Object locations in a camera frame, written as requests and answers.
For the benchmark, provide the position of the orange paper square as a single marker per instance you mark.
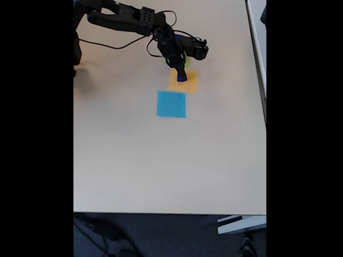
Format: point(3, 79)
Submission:
point(191, 84)

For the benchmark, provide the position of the dark object on neighbouring table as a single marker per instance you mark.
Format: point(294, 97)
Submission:
point(264, 14)

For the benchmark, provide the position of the white neighbouring table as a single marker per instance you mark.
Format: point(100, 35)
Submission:
point(258, 53)

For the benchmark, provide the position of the light blue paper square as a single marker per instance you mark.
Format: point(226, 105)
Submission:
point(171, 104)

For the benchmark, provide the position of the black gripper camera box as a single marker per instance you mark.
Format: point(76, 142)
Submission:
point(195, 49)

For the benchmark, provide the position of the small blue cube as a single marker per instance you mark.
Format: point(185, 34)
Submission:
point(179, 79)

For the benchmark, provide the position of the green paper square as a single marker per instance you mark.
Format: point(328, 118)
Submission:
point(165, 61)

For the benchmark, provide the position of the medium blue cube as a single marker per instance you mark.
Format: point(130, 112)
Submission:
point(179, 37)

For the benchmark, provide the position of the white table foot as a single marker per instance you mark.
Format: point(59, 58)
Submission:
point(241, 226)

